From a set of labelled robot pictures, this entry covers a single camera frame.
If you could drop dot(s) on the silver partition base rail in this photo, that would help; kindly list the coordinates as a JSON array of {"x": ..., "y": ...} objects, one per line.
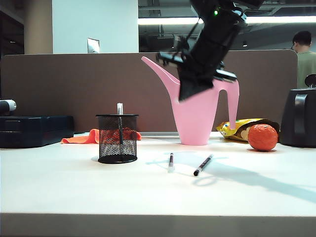
[{"x": 160, "y": 135}]

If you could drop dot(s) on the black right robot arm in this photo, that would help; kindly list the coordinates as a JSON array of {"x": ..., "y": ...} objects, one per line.
[{"x": 217, "y": 34}]

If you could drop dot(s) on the pink plastic watering can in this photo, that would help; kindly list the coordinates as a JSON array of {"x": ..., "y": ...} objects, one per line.
[{"x": 195, "y": 121}]

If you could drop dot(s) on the orange cloth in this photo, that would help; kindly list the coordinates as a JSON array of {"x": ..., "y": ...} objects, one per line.
[{"x": 82, "y": 139}]

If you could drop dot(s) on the black gel pen clear cap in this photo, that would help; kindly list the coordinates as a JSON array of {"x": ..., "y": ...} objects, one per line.
[
  {"x": 170, "y": 161},
  {"x": 203, "y": 165},
  {"x": 120, "y": 108}
]

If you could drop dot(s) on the white ceiling light strip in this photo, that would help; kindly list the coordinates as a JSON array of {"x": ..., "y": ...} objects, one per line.
[{"x": 168, "y": 21}]

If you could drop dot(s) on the silver wall switch plate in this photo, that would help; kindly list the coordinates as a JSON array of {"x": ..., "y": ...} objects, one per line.
[{"x": 93, "y": 45}]

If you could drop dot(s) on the black plastic appliance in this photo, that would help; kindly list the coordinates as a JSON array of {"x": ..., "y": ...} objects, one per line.
[{"x": 300, "y": 118}]

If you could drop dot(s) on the black mesh pen basket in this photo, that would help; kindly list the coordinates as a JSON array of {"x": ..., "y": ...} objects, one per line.
[{"x": 111, "y": 153}]

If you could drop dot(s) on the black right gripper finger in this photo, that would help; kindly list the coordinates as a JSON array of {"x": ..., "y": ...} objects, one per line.
[
  {"x": 188, "y": 87},
  {"x": 203, "y": 87}
]

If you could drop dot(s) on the white and black handheld device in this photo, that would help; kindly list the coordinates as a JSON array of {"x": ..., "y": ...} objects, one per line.
[{"x": 8, "y": 105}]

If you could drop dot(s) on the black plastic tool case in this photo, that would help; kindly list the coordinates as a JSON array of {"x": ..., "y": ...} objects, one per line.
[{"x": 34, "y": 130}]

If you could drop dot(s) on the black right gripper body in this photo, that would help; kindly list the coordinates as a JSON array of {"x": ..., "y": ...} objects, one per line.
[{"x": 200, "y": 67}]

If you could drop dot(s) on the orange round fruit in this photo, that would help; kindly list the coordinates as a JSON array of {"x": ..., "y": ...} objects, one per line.
[{"x": 263, "y": 138}]

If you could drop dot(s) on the brown desk partition panel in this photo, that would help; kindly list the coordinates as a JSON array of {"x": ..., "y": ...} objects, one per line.
[{"x": 74, "y": 86}]

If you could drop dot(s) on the yellow snack bag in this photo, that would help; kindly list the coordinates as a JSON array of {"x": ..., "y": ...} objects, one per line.
[{"x": 227, "y": 129}]

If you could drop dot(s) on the person in green shirt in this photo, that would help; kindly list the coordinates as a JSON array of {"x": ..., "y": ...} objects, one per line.
[{"x": 306, "y": 66}]

